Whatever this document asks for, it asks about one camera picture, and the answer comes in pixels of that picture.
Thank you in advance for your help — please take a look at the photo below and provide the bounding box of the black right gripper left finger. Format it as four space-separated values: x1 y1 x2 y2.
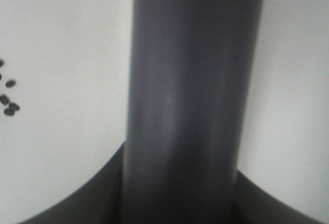
23 146 123 224

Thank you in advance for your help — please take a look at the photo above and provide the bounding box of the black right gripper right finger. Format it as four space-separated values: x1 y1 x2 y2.
232 171 321 224

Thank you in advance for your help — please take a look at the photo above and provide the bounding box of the pile of coffee beans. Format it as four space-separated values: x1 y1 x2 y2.
1 57 21 117

